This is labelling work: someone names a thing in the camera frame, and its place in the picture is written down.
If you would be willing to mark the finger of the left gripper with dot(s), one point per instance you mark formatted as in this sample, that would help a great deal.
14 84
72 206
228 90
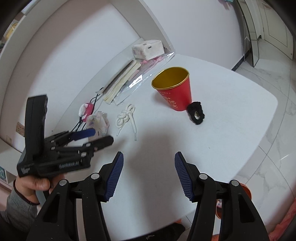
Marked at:
93 146
66 137

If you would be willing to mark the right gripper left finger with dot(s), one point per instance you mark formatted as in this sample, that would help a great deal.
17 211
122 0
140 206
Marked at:
57 219

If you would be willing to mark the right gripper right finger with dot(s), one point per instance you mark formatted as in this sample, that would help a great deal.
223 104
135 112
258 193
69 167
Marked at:
239 222

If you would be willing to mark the white plastic bag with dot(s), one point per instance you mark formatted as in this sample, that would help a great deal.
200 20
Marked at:
99 123

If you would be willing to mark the grey sleeved left forearm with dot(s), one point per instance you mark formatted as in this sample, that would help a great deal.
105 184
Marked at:
20 213

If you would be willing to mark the orange trash bin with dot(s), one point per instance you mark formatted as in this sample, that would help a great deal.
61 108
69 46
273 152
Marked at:
219 203

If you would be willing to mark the person's left hand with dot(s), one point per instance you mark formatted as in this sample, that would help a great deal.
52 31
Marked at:
27 186

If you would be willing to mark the pink white charger device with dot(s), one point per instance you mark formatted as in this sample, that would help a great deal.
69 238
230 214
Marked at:
85 110

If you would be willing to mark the clear plastic document sleeve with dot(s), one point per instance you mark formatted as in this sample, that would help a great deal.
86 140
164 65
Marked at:
145 72

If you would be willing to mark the red paper cup gold inside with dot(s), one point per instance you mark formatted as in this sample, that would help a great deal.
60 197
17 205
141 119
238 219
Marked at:
173 84

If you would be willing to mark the black hair scrunchie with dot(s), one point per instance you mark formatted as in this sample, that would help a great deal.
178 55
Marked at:
195 112

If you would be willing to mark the tissue pack floral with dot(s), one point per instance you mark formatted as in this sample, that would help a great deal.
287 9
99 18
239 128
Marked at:
148 50

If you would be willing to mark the white door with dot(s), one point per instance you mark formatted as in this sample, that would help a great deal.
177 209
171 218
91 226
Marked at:
273 29

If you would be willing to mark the black framed standing mirror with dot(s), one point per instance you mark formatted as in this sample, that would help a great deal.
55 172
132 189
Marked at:
251 30

